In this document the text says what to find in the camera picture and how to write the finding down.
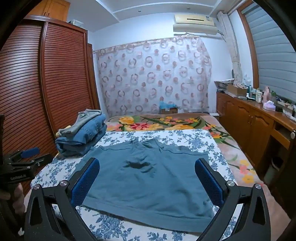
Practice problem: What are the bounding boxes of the pink tissue box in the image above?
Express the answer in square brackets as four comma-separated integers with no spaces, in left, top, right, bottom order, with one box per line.
[263,100,276,111]

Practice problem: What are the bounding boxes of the white waste bin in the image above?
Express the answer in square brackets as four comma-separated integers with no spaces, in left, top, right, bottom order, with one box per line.
[265,157,287,184]

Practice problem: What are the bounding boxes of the wooden slatted wardrobe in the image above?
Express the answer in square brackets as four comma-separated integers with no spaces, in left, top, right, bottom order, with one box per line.
[0,19,101,193]

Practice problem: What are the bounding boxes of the colourful flower print blanket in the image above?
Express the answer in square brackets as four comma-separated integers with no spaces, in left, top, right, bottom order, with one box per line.
[105,113,264,188]

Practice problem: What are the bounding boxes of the folded denim jeans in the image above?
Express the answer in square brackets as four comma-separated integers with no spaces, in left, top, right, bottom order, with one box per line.
[55,115,108,158]

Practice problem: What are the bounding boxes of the folded grey pants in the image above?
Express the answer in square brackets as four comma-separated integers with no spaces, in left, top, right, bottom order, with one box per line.
[58,109,102,137]

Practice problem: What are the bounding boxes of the cardboard box with blue cloth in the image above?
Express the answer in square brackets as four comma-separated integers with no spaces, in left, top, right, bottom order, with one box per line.
[159,101,178,114]

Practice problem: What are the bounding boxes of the stack of papers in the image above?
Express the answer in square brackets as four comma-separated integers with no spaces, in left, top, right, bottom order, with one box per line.
[214,78,235,92]

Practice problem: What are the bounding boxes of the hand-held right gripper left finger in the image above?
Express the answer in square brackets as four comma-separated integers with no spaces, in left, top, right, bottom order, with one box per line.
[24,158,100,241]

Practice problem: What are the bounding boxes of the open cardboard box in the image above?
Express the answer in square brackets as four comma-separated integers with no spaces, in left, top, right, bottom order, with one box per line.
[227,83,248,96]

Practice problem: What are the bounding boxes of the blue floral white bedsheet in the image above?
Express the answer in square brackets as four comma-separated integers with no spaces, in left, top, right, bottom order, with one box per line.
[30,129,236,241]

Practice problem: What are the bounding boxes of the teal pants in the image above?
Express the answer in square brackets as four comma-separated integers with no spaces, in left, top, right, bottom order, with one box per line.
[80,138,214,226]

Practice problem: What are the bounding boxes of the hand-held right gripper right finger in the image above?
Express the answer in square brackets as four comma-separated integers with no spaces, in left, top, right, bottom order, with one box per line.
[195,158,271,241]

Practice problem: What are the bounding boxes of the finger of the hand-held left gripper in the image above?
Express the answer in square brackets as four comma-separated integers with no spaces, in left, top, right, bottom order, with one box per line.
[8,148,40,163]
[9,154,53,173]

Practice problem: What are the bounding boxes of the lace window curtain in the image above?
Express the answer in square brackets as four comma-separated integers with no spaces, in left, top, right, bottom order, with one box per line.
[217,11,243,85]

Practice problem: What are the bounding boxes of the wooden overhead cabinet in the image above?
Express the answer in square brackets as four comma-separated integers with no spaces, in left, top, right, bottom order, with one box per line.
[30,0,68,22]

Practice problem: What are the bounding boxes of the grey window blind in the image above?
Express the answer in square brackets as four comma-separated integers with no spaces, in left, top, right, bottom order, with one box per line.
[240,2,296,105]

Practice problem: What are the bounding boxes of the person's left hand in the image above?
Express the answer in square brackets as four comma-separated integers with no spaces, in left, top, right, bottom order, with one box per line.
[13,183,26,218]

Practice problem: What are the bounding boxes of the wall air conditioner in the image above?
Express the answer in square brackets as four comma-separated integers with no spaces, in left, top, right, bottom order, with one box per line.
[173,14,219,36]

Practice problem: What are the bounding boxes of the circle patterned curtain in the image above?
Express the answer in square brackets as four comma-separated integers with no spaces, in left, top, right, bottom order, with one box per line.
[94,37,212,117]

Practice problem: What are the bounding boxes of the wooden sideboard cabinet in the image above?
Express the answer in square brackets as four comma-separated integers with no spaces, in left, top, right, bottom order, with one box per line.
[216,91,296,186]

